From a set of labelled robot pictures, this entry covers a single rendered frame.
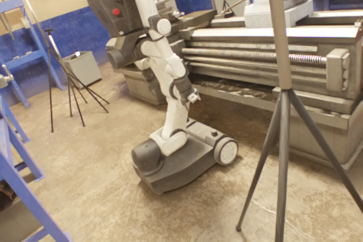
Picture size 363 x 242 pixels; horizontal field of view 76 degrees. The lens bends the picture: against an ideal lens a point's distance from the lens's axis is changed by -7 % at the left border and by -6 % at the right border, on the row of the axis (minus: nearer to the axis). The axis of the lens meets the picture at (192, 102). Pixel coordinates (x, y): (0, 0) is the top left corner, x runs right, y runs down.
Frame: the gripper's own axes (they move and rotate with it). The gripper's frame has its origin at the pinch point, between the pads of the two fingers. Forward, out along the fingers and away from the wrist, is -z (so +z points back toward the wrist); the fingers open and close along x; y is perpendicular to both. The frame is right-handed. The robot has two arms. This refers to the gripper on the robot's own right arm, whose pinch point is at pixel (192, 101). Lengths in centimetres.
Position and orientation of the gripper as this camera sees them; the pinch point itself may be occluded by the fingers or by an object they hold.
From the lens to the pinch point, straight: 152.9
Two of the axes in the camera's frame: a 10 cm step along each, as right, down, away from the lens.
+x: 7.0, -6.2, 3.6
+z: -4.0, -7.6, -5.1
